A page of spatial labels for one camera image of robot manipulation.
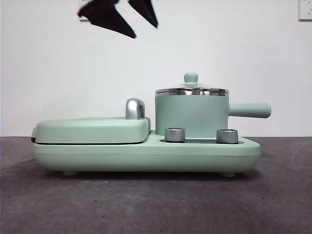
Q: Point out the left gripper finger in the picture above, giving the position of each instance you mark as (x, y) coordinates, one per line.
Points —
(107, 17)
(145, 11)

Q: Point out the glass lid with green knob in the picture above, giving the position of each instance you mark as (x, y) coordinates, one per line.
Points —
(190, 78)

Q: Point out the mint green griddle cover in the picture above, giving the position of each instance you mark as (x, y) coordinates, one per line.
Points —
(85, 131)

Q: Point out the silver control knob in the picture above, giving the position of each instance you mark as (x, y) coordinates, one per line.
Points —
(226, 136)
(174, 134)

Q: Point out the mint green breakfast machine base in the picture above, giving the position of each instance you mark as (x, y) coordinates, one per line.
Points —
(146, 156)

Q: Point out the white wall socket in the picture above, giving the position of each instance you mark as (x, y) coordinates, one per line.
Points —
(81, 3)
(306, 9)

